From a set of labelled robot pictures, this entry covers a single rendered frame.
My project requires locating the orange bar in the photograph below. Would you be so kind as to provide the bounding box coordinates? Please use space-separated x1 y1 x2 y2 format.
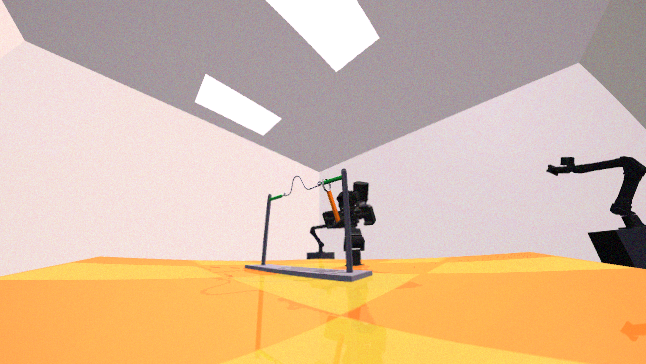
322 178 340 222

